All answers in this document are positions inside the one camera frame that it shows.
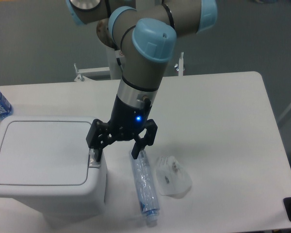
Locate clear plastic packaging piece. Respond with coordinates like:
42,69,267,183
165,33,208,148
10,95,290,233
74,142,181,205
156,156,193,199

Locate white push-lid trash can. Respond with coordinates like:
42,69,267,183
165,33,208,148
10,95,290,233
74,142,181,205
0,116,107,220

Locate white pedestal base frame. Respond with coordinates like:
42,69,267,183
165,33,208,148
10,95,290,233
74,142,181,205
73,51,186,83

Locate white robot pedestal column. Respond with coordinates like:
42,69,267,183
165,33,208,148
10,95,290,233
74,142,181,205
97,18,126,80

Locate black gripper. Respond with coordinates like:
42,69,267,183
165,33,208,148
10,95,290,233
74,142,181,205
86,96,158,162

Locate black cable on pedestal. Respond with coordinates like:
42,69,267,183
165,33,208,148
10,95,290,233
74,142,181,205
115,50,124,73

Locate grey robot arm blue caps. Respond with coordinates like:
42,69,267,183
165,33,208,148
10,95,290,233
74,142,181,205
66,0,218,162

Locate crushed clear plastic bottle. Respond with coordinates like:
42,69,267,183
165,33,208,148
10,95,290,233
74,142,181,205
130,150,160,226

